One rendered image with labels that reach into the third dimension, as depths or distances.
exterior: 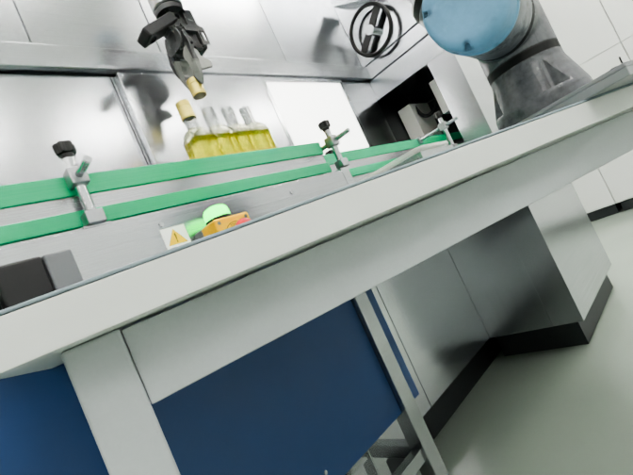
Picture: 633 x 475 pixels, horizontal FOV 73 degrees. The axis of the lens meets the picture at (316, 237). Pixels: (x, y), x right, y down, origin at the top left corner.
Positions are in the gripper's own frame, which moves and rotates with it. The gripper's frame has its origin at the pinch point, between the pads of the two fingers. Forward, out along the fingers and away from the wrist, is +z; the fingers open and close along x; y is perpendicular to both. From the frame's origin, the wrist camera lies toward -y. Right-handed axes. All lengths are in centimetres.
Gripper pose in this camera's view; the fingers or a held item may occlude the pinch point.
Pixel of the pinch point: (193, 83)
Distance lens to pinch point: 112.8
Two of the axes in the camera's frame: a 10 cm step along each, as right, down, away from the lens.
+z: 4.1, 9.1, -0.6
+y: 6.5, -2.5, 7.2
